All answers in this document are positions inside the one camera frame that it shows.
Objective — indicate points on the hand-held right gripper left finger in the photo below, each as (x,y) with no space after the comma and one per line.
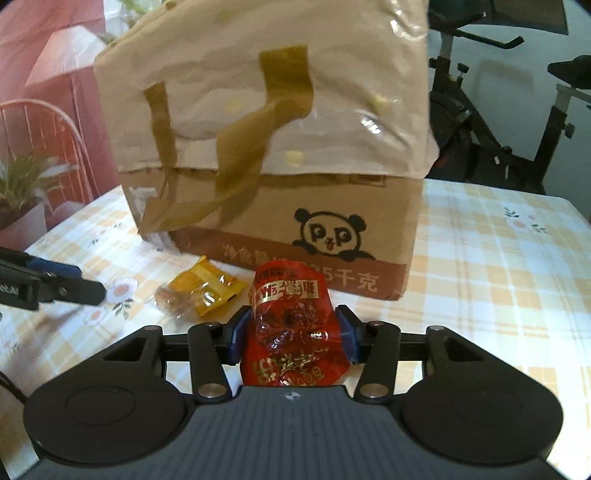
(236,340)

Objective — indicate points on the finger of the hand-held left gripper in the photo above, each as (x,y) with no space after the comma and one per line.
(78,291)
(53,267)

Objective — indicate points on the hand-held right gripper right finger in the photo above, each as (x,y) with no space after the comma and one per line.
(348,339)

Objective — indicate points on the red snack packet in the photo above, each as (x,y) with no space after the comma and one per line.
(291,323)

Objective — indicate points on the yellow snack packet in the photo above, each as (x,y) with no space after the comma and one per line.
(203,288)

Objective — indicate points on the cardboard box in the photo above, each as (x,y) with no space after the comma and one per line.
(258,217)

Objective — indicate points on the black exercise bike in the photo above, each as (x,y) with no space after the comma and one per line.
(461,138)

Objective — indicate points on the printed wall backdrop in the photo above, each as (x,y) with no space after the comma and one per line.
(55,115)

